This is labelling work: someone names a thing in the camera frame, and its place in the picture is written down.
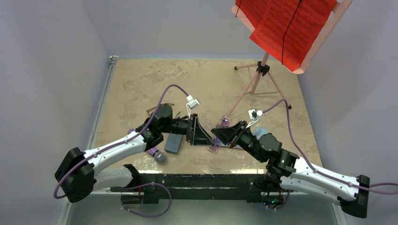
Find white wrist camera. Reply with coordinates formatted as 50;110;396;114
186;95;200;117
246;109;263;128

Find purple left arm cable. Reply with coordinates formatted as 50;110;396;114
53;84;191;199

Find pink transparent sunglasses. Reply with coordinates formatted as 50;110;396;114
209;115;233;155

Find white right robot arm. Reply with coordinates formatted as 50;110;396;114
211;121;370;218

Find grey glasses case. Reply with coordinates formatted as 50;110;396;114
164;134;184;154

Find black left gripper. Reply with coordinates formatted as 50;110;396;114
160;113;213;146

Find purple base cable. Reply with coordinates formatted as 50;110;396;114
120;182;172;218

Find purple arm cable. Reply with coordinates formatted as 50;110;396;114
262;98;398;195
53;84;191;199

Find brown frame glasses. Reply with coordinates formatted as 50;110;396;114
146;103;175;120

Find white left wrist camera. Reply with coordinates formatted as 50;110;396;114
186;95;200;117

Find pink music stand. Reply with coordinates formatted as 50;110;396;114
229;0;352;114

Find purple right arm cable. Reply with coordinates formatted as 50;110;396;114
262;98;398;195

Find red sheet music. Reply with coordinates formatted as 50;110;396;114
235;0;337;71

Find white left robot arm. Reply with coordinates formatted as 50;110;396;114
54;104;213;203

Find crumpled light blue cloth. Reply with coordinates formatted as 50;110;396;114
252;126;268;140

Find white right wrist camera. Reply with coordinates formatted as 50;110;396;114
246;109;263;128

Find aluminium frame rail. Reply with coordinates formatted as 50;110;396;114
56;55;119;225

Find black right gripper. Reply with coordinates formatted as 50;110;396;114
211;121;264;163

